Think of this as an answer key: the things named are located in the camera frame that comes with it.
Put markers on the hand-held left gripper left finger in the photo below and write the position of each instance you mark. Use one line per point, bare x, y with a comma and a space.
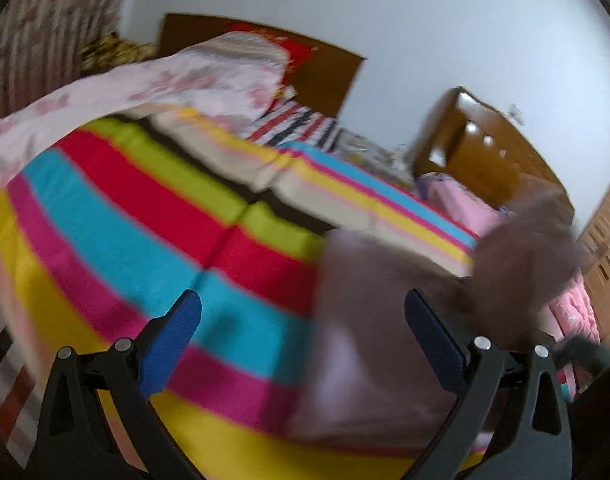
170, 340

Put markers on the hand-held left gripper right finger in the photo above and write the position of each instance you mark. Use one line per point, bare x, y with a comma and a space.
435, 340

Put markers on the mauve pants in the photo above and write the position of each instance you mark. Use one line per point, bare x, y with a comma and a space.
375, 335

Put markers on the rainbow striped bedsheet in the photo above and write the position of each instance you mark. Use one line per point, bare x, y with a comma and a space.
135, 220

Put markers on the pink blanket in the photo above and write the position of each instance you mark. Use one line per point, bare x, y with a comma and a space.
460, 200

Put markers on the red black striped sheet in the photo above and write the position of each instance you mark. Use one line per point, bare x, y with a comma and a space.
5, 375

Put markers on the small floral pillow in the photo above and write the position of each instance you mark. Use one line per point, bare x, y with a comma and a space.
370, 155

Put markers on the glossy brown wooden headboard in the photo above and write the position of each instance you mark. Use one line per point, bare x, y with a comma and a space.
485, 150

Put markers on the striped bed sheet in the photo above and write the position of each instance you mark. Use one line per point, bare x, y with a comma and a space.
300, 125

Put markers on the pink floral quilt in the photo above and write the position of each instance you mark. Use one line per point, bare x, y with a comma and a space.
185, 80

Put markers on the dark brown wooden headboard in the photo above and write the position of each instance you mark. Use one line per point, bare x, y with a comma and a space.
330, 75

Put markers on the dark yellow patterned cloth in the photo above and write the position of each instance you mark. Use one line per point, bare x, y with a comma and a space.
110, 52

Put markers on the red cloth on headboard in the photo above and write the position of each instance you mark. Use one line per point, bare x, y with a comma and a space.
295, 52

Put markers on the striped floral curtain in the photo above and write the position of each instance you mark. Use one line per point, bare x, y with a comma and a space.
45, 35

